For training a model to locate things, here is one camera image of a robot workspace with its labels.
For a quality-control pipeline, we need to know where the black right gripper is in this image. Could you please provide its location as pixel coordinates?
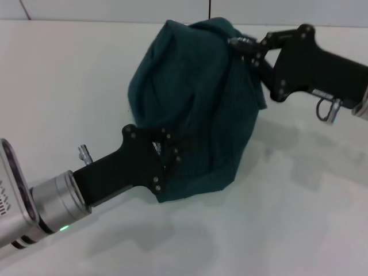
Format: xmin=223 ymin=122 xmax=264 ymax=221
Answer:
xmin=229 ymin=24 xmax=368 ymax=110

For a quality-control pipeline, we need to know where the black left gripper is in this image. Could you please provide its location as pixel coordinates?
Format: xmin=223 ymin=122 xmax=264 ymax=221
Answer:
xmin=73 ymin=124 xmax=185 ymax=208

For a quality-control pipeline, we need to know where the dark teal insulated lunch bag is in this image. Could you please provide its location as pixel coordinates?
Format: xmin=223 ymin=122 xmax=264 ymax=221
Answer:
xmin=126 ymin=17 xmax=269 ymax=204

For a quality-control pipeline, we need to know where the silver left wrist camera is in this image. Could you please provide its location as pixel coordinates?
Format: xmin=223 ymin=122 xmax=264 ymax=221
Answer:
xmin=0 ymin=137 xmax=44 ymax=248

